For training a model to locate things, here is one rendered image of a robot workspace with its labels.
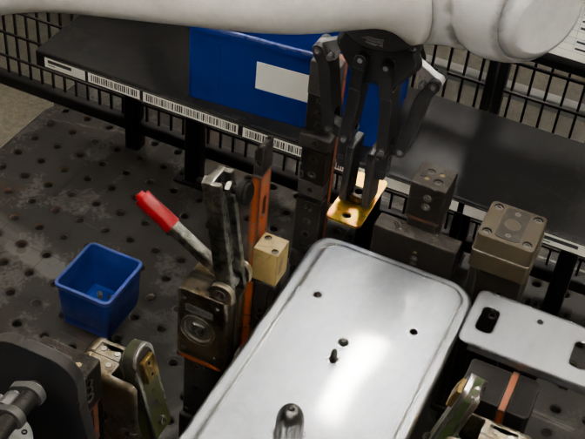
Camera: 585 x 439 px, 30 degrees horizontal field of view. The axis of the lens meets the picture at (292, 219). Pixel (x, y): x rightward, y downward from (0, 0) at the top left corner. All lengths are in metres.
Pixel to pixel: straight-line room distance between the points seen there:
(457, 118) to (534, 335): 0.41
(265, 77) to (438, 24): 0.80
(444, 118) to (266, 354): 0.53
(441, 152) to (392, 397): 0.44
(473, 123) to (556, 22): 0.90
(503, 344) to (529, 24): 0.68
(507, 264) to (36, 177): 0.93
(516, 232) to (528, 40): 0.70
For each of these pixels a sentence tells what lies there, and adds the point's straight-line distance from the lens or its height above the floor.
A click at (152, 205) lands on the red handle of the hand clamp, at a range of 1.28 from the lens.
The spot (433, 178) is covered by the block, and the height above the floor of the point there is 1.08.
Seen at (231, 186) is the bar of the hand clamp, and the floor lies 1.21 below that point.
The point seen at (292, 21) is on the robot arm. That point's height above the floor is 1.58.
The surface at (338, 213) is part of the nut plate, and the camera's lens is 1.12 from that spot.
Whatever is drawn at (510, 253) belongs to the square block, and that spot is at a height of 1.05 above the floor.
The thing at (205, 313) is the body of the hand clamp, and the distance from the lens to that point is 1.31.
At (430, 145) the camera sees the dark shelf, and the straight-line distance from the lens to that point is 1.59.
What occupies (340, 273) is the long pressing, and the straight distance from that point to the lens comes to 1.41.
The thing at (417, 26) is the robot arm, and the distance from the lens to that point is 0.78.
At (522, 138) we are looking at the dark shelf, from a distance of 1.65.
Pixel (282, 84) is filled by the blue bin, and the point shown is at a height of 1.10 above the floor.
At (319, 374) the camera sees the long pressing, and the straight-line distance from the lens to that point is 1.29.
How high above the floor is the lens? 1.98
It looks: 42 degrees down
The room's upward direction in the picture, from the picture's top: 6 degrees clockwise
